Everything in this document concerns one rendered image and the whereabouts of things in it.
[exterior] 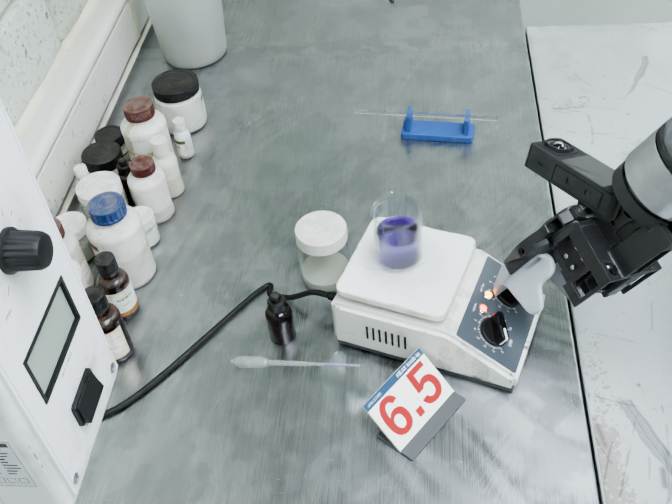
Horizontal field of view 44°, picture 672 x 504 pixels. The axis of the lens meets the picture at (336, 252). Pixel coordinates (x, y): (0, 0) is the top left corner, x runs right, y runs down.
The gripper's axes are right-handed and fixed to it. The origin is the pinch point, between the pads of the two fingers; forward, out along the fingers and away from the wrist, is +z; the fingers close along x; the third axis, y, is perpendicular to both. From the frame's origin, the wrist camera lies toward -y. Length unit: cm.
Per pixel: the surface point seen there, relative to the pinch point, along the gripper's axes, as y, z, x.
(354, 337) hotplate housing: -1.2, 10.8, -14.4
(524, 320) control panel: 4.2, 1.8, 0.2
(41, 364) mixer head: 10, -31, -54
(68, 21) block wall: -65, 31, -26
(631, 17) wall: -80, 47, 127
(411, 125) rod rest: -30.9, 15.7, 11.3
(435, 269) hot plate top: -3.5, 1.9, -7.6
